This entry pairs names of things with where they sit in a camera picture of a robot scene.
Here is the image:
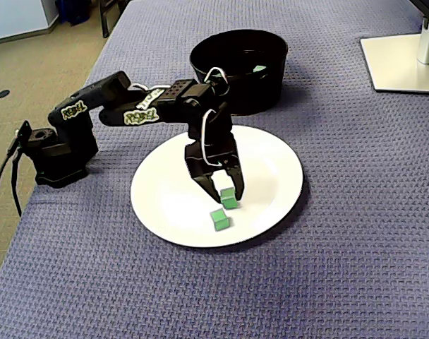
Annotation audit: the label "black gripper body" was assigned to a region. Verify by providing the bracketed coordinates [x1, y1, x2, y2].
[184, 103, 243, 178]

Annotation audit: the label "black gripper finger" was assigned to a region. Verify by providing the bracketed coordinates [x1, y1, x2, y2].
[224, 163, 246, 201]

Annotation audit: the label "black gripper finger with sticker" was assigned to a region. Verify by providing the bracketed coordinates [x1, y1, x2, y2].
[191, 172, 223, 205]

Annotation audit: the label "white round plate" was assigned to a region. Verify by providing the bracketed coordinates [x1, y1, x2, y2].
[129, 124, 305, 249]

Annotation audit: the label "black round bowl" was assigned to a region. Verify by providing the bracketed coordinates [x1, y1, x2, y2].
[188, 28, 289, 117]

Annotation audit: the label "blue woven table cloth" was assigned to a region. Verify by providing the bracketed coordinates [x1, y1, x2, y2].
[0, 0, 429, 339]

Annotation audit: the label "dark chair legs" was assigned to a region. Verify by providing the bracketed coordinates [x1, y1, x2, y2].
[97, 0, 131, 39]

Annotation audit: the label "silver monitor stand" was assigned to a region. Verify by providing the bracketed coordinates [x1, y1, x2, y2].
[359, 16, 429, 94]

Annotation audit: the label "dark blue bin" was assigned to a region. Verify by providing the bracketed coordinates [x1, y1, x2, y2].
[54, 0, 92, 26]

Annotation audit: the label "light blue panel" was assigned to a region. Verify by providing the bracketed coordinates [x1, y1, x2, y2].
[0, 0, 60, 46]

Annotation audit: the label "black cable with plug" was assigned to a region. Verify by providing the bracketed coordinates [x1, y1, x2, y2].
[10, 141, 24, 217]

